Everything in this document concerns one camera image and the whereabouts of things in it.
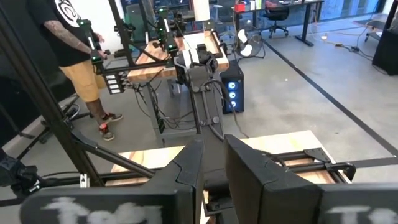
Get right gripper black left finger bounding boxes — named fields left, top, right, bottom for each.
left=141, top=139, right=205, bottom=224

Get black floor fan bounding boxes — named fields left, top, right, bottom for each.
left=233, top=26, right=266, bottom=60

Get dark metal stand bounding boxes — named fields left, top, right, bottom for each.
left=15, top=93, right=94, bottom=156

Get large black case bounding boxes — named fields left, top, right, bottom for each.
left=371, top=0, right=398, bottom=77

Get long black desk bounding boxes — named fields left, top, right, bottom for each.
left=233, top=0, right=325, bottom=47

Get white cylinder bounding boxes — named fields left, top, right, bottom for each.
left=192, top=0, right=211, bottom=22

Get person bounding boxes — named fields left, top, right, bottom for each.
left=26, top=0, right=124, bottom=142

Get floor cable tangle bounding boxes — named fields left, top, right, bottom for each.
left=309, top=12, right=379, bottom=62

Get wooden workstation table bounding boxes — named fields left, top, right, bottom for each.
left=126, top=30, right=231, bottom=147

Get black office chair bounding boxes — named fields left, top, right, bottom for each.
left=262, top=0, right=290, bottom=39

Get black computer tower blue fans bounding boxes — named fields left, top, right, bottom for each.
left=220, top=60, right=245, bottom=115

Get black device with cable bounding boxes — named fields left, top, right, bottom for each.
left=0, top=149, right=82, bottom=197

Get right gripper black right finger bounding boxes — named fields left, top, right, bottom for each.
left=224, top=134, right=323, bottom=224

